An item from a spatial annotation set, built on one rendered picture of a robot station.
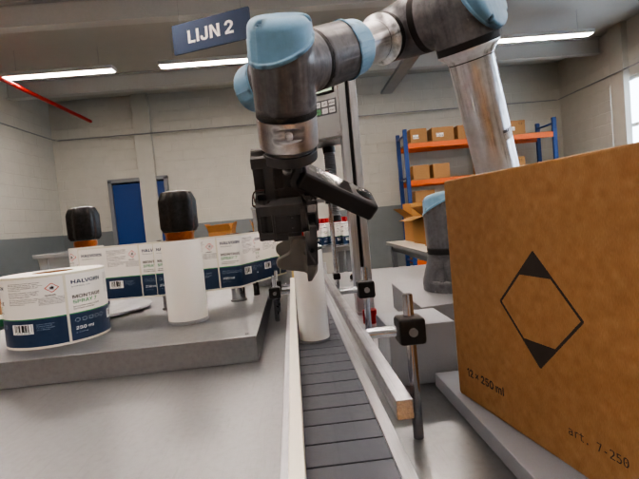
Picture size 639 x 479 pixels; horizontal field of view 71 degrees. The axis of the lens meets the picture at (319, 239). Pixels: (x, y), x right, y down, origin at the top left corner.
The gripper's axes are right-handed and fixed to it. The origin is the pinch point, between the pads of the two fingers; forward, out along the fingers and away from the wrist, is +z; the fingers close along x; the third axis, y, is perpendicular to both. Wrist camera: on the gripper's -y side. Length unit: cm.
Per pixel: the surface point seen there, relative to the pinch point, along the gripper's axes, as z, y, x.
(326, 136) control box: -1, -8, -56
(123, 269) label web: 28, 49, -48
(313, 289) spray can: 5.8, 0.2, -3.2
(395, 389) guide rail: -14.6, -3.5, 34.3
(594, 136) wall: 258, -545, -664
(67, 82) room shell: 118, 340, -731
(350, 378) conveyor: 5.1, -2.9, 16.5
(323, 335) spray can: 12.9, -0.9, 0.4
